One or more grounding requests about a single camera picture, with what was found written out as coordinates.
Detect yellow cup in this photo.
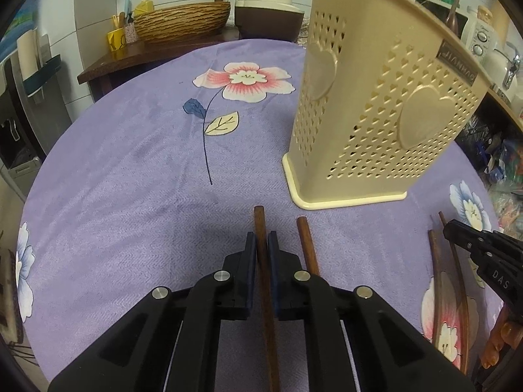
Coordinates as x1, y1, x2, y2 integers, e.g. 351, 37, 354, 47
107, 28, 126, 52

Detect cream perforated utensil holder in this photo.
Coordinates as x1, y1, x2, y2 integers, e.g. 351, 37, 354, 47
282, 0, 491, 212

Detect dark wooden sink cabinet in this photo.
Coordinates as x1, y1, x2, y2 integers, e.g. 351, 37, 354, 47
77, 28, 243, 104

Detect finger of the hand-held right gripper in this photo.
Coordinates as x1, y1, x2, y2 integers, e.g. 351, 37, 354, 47
443, 219, 523, 308

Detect white electric kettle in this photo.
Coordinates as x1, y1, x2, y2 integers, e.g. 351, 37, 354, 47
484, 43, 523, 95

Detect grey water dispenser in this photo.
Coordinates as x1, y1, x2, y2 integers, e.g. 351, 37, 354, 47
0, 55, 75, 197

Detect person's right hand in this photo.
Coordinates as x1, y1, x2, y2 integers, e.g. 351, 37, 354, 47
480, 318, 518, 370

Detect brown and white rice cooker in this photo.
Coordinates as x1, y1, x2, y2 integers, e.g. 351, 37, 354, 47
234, 0, 305, 42

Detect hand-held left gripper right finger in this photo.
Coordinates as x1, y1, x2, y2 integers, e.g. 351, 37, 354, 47
267, 231, 477, 392

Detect purple floral tablecloth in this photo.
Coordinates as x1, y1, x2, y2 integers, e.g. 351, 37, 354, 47
14, 40, 508, 392

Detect black plastic bag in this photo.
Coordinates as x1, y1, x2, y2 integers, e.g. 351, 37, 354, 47
457, 118, 504, 181

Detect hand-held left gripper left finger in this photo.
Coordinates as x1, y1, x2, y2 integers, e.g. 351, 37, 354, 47
49, 231, 258, 392

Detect paper cup dispenser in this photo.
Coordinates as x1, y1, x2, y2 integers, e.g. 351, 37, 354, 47
15, 28, 63, 105

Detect colourful plastic bags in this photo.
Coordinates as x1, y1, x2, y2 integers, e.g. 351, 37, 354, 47
485, 139, 523, 230

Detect woven pattern wash basin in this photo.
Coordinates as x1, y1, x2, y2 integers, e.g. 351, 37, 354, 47
133, 1, 232, 44

